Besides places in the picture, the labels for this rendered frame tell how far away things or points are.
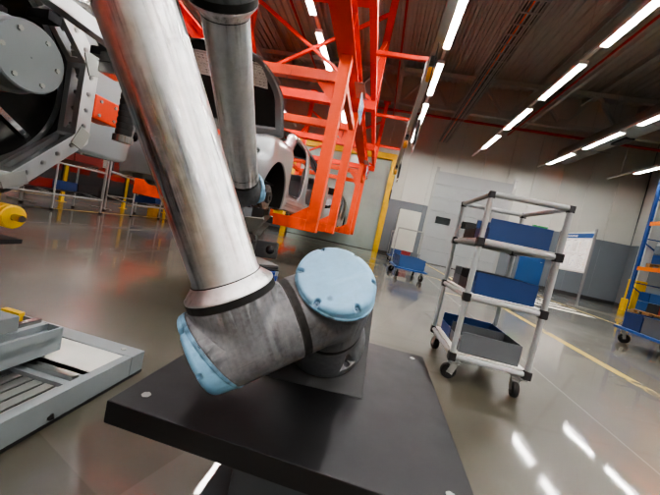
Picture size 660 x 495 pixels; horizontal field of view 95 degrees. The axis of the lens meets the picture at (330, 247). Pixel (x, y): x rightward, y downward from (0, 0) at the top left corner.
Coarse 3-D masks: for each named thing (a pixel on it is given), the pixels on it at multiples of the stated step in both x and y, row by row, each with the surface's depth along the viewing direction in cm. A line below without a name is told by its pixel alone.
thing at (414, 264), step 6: (402, 228) 649; (396, 240) 651; (420, 246) 647; (396, 258) 607; (402, 258) 563; (408, 258) 562; (414, 258) 587; (396, 264) 590; (402, 264) 563; (408, 264) 562; (414, 264) 561; (420, 264) 560; (390, 270) 649; (396, 270) 567; (414, 270) 557; (420, 270) 561; (396, 276) 569; (420, 276) 563
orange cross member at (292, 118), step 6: (288, 114) 621; (294, 114) 619; (288, 120) 622; (294, 120) 620; (300, 120) 618; (306, 120) 616; (312, 120) 614; (318, 120) 613; (324, 120) 611; (312, 126) 626; (318, 126) 618; (324, 126) 611; (342, 126) 606; (342, 132) 612; (342, 138) 613
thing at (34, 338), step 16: (32, 320) 93; (0, 336) 83; (16, 336) 87; (32, 336) 87; (48, 336) 91; (0, 352) 79; (16, 352) 83; (32, 352) 88; (48, 352) 92; (0, 368) 80
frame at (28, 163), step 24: (72, 24) 77; (72, 48) 83; (72, 72) 84; (96, 72) 86; (72, 96) 85; (72, 120) 84; (48, 144) 82; (72, 144) 84; (0, 168) 72; (24, 168) 74; (48, 168) 79
